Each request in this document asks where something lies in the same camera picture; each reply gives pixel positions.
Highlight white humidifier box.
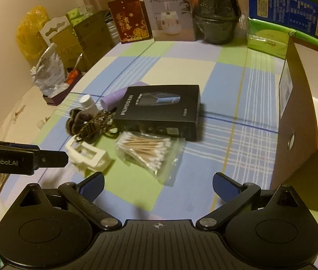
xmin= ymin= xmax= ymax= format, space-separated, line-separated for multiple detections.
xmin=141 ymin=0 xmax=198 ymax=42

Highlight plaid cloth covered desktop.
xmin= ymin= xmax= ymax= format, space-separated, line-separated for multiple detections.
xmin=0 ymin=37 xmax=318 ymax=231

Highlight dark patterned hair claw clip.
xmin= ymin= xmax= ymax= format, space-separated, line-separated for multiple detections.
xmin=76 ymin=110 xmax=118 ymax=144

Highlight brown cardboard box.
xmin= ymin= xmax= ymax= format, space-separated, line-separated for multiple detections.
xmin=271 ymin=35 xmax=318 ymax=212

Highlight white plastic holder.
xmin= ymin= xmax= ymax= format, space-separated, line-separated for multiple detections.
xmin=65 ymin=139 xmax=112 ymax=173

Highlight black product box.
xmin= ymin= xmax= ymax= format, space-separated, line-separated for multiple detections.
xmin=113 ymin=84 xmax=202 ymax=142

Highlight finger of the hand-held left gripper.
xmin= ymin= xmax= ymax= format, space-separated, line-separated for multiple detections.
xmin=34 ymin=150 xmax=69 ymax=170

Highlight red gold printed box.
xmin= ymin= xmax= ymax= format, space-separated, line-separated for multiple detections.
xmin=107 ymin=0 xmax=153 ymax=45

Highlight green tissue pack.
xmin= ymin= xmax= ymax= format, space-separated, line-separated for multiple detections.
xmin=246 ymin=17 xmax=318 ymax=60

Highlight brown shipping carton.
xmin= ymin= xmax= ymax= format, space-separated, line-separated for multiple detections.
xmin=55 ymin=11 xmax=115 ymax=72

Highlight blue printed box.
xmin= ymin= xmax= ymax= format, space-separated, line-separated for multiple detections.
xmin=248 ymin=0 xmax=318 ymax=49

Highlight white cut cardboard sheet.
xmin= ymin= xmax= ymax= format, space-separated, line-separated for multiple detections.
xmin=37 ymin=16 xmax=74 ymax=48

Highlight orange handled tool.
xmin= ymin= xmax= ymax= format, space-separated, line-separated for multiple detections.
xmin=67 ymin=52 xmax=84 ymax=85

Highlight brown fuzzy hair tie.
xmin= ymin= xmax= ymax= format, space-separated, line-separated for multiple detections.
xmin=66 ymin=108 xmax=92 ymax=136

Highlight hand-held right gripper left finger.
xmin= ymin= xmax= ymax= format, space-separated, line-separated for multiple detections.
xmin=21 ymin=171 xmax=122 ymax=230

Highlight small white bottle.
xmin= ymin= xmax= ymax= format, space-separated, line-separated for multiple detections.
xmin=80 ymin=94 xmax=99 ymax=116

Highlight crumpled silver plastic bag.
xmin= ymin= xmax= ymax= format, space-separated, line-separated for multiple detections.
xmin=30 ymin=42 xmax=67 ymax=97

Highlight dark red tray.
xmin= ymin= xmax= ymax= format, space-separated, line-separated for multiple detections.
xmin=43 ymin=85 xmax=71 ymax=106

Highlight stack of white papers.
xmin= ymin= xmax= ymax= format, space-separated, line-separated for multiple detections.
xmin=105 ymin=13 xmax=120 ymax=47

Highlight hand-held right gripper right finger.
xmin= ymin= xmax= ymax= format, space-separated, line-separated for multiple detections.
xmin=196 ymin=172 xmax=299 ymax=229

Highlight bag of cotton swabs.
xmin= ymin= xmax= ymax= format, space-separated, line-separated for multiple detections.
xmin=115 ymin=131 xmax=185 ymax=187

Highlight small green boxes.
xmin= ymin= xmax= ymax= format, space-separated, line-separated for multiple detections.
xmin=67 ymin=5 xmax=95 ymax=25

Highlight purple tube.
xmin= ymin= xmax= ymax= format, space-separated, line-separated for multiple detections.
xmin=101 ymin=81 xmax=148 ymax=111

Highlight yellow plastic bag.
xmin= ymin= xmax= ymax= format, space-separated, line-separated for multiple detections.
xmin=16 ymin=6 xmax=50 ymax=66

